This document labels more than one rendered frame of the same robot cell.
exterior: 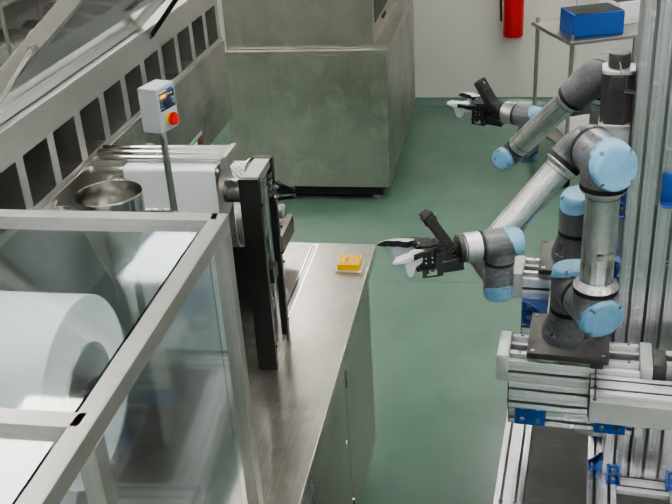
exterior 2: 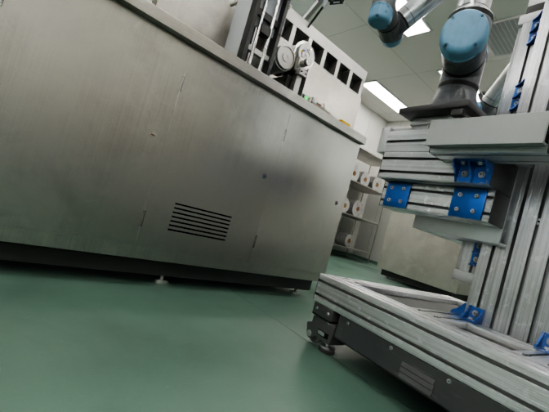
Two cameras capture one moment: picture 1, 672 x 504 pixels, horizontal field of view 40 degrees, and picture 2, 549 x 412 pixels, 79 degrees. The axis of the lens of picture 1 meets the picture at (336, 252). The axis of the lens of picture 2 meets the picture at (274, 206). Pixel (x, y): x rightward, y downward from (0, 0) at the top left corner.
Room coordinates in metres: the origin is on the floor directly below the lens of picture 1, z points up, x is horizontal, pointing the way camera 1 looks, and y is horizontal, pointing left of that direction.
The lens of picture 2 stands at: (1.13, -0.96, 0.37)
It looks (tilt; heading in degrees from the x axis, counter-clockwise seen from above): 2 degrees up; 39
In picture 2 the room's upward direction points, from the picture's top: 16 degrees clockwise
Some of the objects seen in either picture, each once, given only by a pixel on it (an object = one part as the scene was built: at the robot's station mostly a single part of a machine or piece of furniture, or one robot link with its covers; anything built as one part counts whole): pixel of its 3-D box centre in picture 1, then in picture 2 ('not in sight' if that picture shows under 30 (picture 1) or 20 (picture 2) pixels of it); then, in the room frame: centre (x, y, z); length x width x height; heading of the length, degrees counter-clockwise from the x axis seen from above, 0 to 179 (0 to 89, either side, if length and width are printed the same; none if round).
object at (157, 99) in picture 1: (161, 106); not in sight; (1.95, 0.36, 1.66); 0.07 x 0.07 x 0.10; 63
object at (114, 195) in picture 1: (110, 205); not in sight; (1.80, 0.47, 1.50); 0.14 x 0.14 x 0.06
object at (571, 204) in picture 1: (578, 209); not in sight; (2.72, -0.79, 0.98); 0.13 x 0.12 x 0.14; 138
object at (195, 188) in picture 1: (169, 260); (235, 42); (2.18, 0.44, 1.17); 0.34 x 0.05 x 0.54; 79
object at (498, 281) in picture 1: (496, 275); (383, 11); (2.08, -0.41, 1.12); 0.11 x 0.08 x 0.11; 9
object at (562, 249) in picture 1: (575, 242); not in sight; (2.71, -0.79, 0.87); 0.15 x 0.15 x 0.10
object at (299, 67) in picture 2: not in sight; (296, 86); (2.44, 0.19, 1.05); 0.06 x 0.05 x 0.31; 79
